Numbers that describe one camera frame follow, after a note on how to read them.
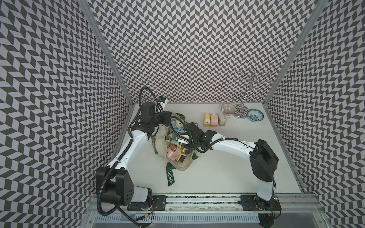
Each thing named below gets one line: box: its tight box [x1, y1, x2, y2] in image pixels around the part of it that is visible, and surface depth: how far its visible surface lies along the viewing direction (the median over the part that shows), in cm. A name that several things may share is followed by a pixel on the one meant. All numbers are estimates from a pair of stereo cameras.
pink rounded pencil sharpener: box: [210, 114, 219, 128], surface depth 103 cm
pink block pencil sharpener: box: [166, 144, 182, 162], surface depth 80 cm
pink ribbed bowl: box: [220, 103, 237, 116], surface depth 113 cm
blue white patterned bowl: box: [247, 108, 265, 123], surface depth 109 cm
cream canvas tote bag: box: [152, 113, 199, 171], surface depth 82 cm
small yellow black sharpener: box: [175, 147, 187, 163], surface depth 84 cm
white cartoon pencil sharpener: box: [218, 107, 227, 127], surface depth 104 cm
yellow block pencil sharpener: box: [203, 112, 211, 127], surface depth 102 cm
